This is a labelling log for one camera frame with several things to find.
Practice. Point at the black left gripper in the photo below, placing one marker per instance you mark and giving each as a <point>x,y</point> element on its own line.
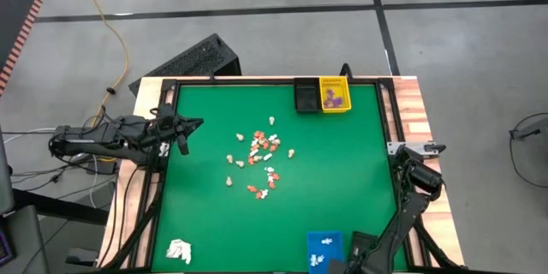
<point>164,122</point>

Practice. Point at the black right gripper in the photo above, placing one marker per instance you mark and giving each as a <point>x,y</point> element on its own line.
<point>349,267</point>

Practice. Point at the blue plastic basket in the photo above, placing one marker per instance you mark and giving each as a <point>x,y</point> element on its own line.
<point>336,248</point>

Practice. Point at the black plastic basket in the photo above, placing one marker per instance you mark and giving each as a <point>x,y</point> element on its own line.
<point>359,242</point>
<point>307,98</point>

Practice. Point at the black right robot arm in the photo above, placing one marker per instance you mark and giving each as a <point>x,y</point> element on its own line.
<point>406,218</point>

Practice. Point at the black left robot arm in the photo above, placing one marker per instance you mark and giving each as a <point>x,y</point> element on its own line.
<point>94,141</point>

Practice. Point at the green table mat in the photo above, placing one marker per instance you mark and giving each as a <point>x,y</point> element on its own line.
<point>214,222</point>

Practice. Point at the crumpled white paper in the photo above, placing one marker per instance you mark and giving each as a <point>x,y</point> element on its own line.
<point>180,248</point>

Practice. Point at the black floor beam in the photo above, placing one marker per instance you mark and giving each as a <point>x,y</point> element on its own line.
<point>55,207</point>

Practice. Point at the yellow plastic basket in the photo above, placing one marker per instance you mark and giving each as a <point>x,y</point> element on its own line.
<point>344,85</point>

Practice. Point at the black curved clamp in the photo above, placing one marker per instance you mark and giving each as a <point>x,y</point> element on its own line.
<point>346,70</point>

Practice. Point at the grey monitor panel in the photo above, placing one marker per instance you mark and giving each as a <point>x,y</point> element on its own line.
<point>5,180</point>

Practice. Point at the black orange striped floor mat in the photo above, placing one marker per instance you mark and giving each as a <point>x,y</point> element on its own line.
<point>13,21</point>

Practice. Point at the silver metal bracket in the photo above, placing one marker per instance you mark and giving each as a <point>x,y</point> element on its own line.
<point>398,148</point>

